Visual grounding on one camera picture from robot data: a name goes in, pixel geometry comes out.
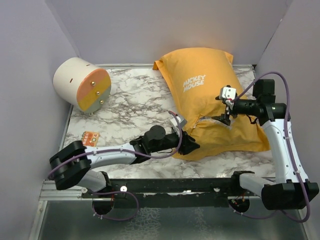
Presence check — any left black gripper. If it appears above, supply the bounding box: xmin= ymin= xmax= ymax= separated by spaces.
xmin=150 ymin=127 xmax=200 ymax=155

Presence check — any orange Mickey Mouse pillowcase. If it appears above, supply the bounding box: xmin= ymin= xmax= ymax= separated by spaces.
xmin=153 ymin=47 xmax=270 ymax=161

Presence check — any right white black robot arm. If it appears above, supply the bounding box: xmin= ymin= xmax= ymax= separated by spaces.
xmin=214 ymin=79 xmax=319 ymax=210

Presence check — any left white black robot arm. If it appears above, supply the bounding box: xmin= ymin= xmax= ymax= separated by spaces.
xmin=48 ymin=125 xmax=200 ymax=198

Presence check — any small orange patterned card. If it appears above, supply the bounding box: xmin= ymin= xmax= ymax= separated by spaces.
xmin=81 ymin=131 xmax=100 ymax=147

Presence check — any white cylinder with orange lid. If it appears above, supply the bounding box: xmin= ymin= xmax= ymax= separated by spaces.
xmin=52 ymin=57 xmax=112 ymax=114

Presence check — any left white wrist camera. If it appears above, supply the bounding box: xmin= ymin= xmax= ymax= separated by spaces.
xmin=170 ymin=114 xmax=187 ymax=132

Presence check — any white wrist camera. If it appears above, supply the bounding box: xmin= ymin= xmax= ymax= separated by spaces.
xmin=170 ymin=114 xmax=187 ymax=132
xmin=217 ymin=85 xmax=237 ymax=103

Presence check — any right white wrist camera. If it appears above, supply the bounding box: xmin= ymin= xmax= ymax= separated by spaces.
xmin=217 ymin=85 xmax=237 ymax=103

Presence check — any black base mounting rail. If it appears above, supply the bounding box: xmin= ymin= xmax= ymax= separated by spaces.
xmin=82 ymin=178 xmax=241 ymax=209

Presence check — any aluminium frame rail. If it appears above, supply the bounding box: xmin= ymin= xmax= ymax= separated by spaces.
xmin=44 ymin=171 xmax=277 ymax=198

